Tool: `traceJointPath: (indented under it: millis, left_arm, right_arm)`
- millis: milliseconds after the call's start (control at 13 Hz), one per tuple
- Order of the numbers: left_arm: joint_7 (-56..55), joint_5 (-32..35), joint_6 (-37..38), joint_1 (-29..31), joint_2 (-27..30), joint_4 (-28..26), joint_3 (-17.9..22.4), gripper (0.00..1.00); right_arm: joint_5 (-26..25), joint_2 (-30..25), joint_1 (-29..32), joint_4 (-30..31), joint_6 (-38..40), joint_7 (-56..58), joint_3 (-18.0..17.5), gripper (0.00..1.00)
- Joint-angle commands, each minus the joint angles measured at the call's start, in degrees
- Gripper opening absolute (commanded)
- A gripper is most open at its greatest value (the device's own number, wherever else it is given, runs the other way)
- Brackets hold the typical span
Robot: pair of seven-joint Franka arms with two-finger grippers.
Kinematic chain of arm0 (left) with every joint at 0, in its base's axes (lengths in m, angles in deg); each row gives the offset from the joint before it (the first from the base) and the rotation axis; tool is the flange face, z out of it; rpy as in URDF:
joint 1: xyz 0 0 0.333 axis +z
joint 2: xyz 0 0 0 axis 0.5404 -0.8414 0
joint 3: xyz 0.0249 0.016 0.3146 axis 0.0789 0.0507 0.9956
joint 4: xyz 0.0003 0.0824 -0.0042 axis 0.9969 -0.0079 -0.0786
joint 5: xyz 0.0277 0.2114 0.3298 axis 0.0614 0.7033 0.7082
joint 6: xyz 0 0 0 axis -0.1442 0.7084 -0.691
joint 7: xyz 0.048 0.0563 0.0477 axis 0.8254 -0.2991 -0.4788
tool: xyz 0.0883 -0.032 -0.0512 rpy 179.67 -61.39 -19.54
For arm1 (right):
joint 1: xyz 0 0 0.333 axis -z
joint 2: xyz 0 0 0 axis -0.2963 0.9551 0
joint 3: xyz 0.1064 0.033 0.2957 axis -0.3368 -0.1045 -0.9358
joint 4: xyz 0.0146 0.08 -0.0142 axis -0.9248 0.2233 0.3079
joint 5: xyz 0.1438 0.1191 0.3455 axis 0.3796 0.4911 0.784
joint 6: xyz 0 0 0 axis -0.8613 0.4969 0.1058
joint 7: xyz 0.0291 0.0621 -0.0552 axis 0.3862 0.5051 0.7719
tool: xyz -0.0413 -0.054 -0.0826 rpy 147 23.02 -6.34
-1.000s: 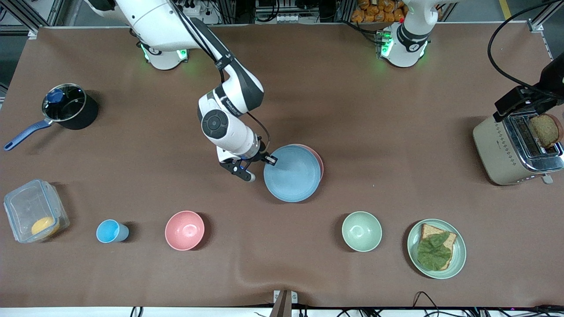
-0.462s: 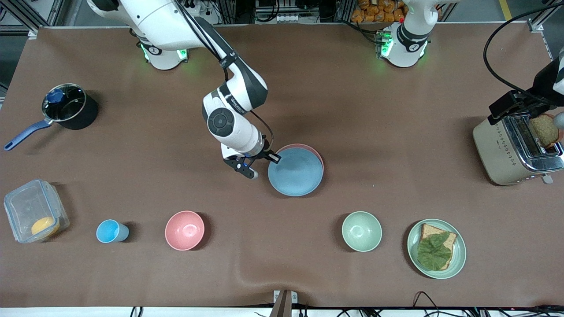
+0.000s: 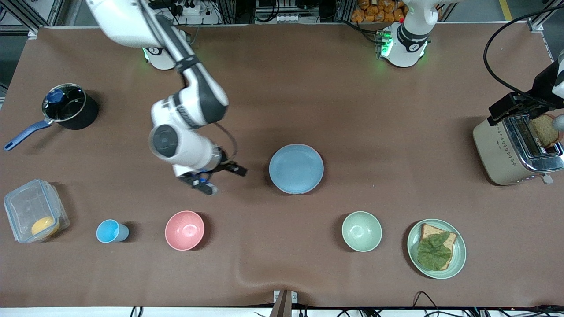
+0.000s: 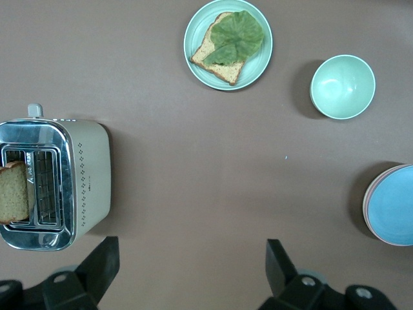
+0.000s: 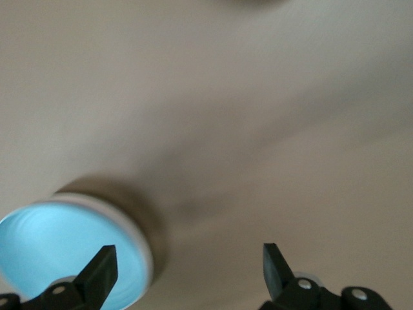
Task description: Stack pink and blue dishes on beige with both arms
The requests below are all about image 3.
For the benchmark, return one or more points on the brown toast slice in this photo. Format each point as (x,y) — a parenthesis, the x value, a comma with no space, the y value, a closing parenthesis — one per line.
(544,130)

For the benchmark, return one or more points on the glass lid with blue knob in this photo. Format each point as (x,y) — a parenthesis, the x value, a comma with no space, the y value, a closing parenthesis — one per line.
(56,95)

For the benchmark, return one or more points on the brown bread slice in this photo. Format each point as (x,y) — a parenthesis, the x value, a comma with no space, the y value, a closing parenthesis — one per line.
(434,230)

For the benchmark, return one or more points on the clear plastic container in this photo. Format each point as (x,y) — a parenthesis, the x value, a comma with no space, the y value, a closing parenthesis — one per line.
(26,204)

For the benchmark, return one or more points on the white power strip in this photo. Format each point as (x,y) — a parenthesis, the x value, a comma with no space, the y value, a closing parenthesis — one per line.
(187,8)

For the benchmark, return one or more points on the light blue plate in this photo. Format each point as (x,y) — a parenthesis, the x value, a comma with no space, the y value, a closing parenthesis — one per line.
(296,169)

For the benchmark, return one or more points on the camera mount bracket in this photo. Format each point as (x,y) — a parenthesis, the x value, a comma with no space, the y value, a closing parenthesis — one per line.
(284,304)

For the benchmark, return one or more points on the green plate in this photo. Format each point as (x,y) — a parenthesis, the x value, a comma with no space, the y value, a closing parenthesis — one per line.
(458,259)

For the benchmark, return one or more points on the green bowl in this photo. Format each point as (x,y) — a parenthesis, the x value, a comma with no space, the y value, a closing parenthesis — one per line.
(361,231)

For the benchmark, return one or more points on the silver toaster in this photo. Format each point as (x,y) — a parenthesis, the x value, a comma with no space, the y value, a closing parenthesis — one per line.
(498,149)

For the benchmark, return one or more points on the green lettuce leaf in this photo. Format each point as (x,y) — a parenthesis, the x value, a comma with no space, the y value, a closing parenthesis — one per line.
(434,253)

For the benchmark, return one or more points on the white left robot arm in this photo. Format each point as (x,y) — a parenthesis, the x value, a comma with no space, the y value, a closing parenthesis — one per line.
(407,44)

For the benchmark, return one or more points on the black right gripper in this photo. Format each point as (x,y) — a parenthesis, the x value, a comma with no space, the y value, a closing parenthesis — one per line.
(225,164)

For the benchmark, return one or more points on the yellow round food piece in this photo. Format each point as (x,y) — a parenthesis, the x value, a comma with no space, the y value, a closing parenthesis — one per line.
(45,226)

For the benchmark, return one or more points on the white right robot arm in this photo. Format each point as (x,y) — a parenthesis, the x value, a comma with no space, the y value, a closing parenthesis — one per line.
(200,97)

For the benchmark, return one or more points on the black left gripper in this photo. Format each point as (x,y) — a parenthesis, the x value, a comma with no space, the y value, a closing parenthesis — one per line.
(543,85)

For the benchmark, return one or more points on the pink bowl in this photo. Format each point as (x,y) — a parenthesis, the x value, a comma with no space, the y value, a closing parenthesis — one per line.
(184,230)

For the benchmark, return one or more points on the light blue cup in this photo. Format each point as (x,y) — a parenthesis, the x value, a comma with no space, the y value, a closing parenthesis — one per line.
(110,231)

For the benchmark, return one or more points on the bag of bread rolls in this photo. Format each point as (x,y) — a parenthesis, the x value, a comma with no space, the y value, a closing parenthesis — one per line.
(379,11)

